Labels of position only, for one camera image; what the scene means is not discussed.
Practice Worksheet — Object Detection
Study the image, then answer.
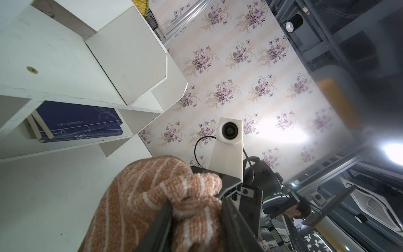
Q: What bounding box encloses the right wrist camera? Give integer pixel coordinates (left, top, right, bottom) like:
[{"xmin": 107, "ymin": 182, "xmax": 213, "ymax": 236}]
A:
[{"xmin": 208, "ymin": 118, "xmax": 243, "ymax": 180}]

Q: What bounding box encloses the orange striped cloth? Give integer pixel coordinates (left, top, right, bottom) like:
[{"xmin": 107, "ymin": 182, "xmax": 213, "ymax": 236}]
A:
[{"xmin": 80, "ymin": 155, "xmax": 224, "ymax": 252}]

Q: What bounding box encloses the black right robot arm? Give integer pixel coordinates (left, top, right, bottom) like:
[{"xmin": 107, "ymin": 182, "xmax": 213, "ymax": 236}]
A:
[{"xmin": 217, "ymin": 156, "xmax": 297, "ymax": 252}]

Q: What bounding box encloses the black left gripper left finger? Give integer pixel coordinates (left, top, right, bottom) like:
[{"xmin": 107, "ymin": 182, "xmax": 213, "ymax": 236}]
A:
[{"xmin": 134, "ymin": 200, "xmax": 173, "ymax": 252}]

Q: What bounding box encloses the white wooden bookshelf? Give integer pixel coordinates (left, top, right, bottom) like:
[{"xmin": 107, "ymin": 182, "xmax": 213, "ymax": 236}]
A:
[{"xmin": 0, "ymin": 0, "xmax": 189, "ymax": 163}]

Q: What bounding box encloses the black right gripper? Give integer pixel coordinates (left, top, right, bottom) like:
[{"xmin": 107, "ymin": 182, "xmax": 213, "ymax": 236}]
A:
[{"xmin": 191, "ymin": 166, "xmax": 262, "ymax": 238}]

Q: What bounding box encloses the yellow woven fan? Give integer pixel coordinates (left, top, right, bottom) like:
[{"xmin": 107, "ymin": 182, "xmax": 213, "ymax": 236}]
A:
[{"xmin": 132, "ymin": 0, "xmax": 149, "ymax": 17}]

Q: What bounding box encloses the black mesh basket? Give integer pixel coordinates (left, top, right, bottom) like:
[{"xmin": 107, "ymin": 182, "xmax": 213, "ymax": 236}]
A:
[{"xmin": 144, "ymin": 9, "xmax": 158, "ymax": 30}]

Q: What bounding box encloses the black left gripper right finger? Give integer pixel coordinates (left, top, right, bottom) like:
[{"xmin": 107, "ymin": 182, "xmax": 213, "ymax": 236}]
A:
[{"xmin": 221, "ymin": 198, "xmax": 263, "ymax": 252}]

